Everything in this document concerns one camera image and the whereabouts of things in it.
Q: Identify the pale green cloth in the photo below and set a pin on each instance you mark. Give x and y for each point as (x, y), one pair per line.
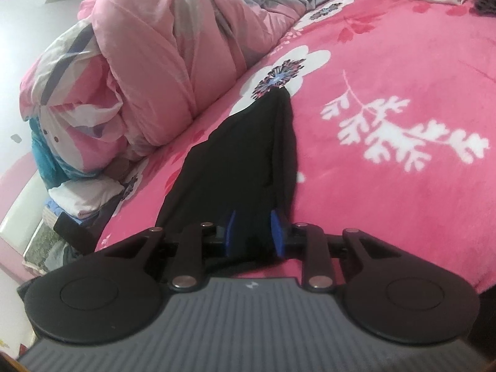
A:
(42, 246)

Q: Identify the pink patterned duvet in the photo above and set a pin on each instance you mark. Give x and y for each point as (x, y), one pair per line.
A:
(155, 66)

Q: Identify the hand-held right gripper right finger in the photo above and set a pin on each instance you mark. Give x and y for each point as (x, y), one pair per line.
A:
(277, 236)

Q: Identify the pink floral blanket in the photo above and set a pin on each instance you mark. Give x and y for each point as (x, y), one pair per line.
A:
(387, 182)

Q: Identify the dark grey cloth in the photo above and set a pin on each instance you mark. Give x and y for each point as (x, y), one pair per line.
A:
(106, 215)

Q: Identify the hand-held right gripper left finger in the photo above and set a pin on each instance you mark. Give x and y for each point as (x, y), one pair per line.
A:
(231, 236)

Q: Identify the blue cloth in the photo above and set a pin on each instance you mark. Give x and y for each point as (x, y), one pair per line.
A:
(58, 211)

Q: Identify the black printed t-shirt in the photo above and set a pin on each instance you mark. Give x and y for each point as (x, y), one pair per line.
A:
(232, 162)

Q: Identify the white folded cloth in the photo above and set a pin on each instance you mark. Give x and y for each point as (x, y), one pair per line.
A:
(85, 197)

